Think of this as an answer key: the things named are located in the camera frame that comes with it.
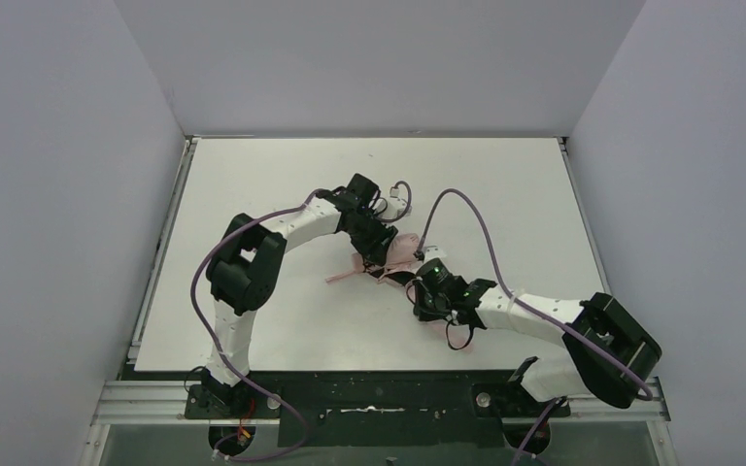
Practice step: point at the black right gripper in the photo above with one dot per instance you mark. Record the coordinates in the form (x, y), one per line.
(423, 282)

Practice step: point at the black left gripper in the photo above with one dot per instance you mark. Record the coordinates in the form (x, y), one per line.
(378, 248)

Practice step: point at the pink and black umbrella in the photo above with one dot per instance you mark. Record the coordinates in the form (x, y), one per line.
(400, 271)

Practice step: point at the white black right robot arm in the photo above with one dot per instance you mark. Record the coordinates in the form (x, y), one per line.
(606, 352)

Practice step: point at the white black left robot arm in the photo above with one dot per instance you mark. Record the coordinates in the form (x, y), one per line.
(244, 267)

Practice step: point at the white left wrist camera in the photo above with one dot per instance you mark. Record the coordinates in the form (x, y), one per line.
(392, 209)

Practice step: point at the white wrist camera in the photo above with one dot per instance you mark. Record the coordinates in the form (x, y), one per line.
(392, 209)
(431, 252)

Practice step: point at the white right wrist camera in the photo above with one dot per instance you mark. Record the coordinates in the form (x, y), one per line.
(431, 252)

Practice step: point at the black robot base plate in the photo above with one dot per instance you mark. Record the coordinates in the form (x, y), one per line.
(367, 409)

